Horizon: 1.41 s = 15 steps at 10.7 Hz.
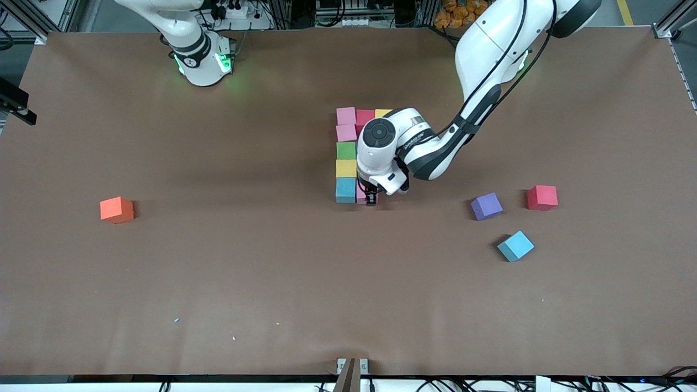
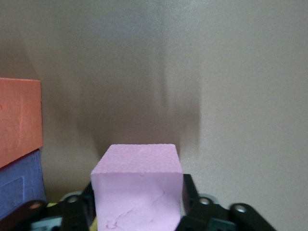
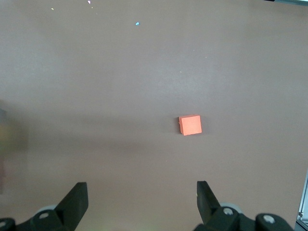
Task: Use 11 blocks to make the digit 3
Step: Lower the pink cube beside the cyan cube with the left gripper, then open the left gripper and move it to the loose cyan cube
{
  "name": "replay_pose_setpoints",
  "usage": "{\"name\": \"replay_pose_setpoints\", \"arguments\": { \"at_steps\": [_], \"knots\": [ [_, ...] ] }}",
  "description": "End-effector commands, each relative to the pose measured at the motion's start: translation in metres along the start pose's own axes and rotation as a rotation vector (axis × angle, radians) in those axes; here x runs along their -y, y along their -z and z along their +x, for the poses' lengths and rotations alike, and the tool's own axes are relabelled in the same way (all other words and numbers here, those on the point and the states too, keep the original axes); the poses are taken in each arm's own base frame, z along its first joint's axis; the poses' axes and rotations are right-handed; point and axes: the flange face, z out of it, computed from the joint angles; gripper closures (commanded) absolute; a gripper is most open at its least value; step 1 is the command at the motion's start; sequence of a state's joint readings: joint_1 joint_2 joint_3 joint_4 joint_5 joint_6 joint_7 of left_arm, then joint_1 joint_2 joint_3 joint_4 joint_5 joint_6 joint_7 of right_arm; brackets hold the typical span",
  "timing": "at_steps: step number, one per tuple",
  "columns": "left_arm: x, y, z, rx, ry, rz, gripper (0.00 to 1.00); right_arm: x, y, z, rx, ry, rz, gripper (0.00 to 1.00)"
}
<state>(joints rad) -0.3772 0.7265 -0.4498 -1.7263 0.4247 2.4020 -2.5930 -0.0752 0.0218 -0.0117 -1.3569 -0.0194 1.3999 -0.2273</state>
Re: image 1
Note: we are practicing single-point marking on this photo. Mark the pink foam cube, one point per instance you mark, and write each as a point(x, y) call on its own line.
point(346, 115)
point(347, 133)
point(360, 194)

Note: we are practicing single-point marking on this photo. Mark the blue foam cube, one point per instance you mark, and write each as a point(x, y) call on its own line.
point(345, 189)
point(515, 246)

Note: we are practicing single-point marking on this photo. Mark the yellow foam cube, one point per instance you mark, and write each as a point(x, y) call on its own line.
point(346, 169)
point(383, 112)

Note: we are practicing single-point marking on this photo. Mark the green foam cube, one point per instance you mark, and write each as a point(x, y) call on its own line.
point(346, 151)

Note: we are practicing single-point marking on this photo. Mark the crimson foam cube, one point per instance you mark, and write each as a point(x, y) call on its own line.
point(364, 117)
point(542, 197)

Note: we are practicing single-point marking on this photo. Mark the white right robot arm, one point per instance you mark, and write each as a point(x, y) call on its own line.
point(200, 68)

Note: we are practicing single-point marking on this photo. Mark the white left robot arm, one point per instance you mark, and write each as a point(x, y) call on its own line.
point(379, 133)

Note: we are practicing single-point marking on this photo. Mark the purple foam cube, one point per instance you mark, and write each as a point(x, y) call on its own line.
point(486, 206)

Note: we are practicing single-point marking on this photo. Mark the orange foam cube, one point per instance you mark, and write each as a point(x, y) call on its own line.
point(117, 209)

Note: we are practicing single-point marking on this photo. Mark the black equipment rack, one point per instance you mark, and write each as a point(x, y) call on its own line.
point(392, 13)

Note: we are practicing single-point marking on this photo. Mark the orange snack bags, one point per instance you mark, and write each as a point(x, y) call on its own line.
point(457, 15)

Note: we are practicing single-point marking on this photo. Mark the white power strip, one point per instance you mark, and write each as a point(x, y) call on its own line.
point(239, 12)

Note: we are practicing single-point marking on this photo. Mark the aluminium frame profile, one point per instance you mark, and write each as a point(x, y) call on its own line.
point(661, 31)
point(39, 38)

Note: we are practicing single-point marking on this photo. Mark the metal table edge bracket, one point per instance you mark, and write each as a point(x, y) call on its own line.
point(364, 365)

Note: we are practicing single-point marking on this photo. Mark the brown mounting post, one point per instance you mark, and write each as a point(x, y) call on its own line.
point(347, 378)

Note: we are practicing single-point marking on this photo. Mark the aluminium table side rail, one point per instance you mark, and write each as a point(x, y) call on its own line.
point(687, 81)

